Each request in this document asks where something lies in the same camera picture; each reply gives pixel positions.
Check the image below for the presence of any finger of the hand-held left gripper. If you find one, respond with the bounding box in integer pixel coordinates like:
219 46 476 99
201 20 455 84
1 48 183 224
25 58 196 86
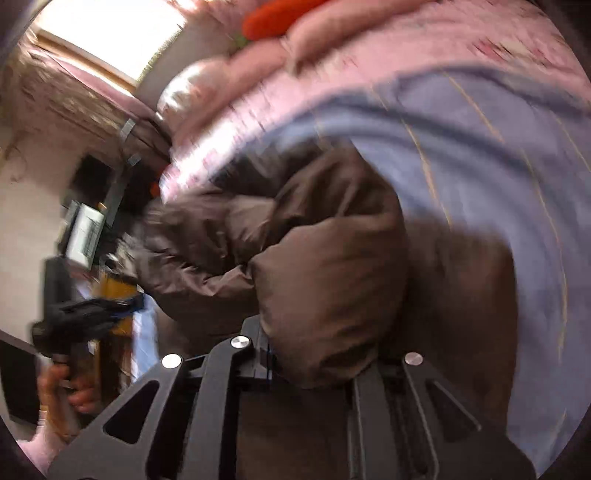
69 294 146 329

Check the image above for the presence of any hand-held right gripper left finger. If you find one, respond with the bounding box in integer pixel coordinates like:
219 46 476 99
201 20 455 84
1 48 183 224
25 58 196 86
47 316 278 480

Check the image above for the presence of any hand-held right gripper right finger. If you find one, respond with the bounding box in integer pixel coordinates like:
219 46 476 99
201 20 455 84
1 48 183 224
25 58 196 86
347 352 537 480

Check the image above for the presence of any brown puffer jacket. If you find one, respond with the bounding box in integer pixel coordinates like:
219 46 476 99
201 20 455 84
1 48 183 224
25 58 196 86
137 141 519 480

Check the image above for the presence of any person's left hand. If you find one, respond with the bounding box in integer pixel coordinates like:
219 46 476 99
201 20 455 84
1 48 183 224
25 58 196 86
37 363 101 440

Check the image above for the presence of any white framed picture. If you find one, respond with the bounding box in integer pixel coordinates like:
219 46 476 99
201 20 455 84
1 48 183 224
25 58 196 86
64 202 105 269

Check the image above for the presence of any pink pillow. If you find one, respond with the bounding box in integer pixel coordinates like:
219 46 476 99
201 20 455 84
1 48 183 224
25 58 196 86
156 59 232 142

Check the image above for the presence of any blue striped blanket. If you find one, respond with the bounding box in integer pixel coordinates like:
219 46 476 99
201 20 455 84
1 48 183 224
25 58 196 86
217 67 591 477

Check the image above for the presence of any window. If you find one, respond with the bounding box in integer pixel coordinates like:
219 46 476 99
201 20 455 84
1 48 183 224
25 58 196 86
36 0 187 82

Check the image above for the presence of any pink floral bed sheet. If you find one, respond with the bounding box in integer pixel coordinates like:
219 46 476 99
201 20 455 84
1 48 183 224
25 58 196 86
160 0 587 202

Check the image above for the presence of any orange plush toy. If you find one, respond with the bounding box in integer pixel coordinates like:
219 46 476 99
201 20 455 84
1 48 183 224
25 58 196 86
242 0 329 41

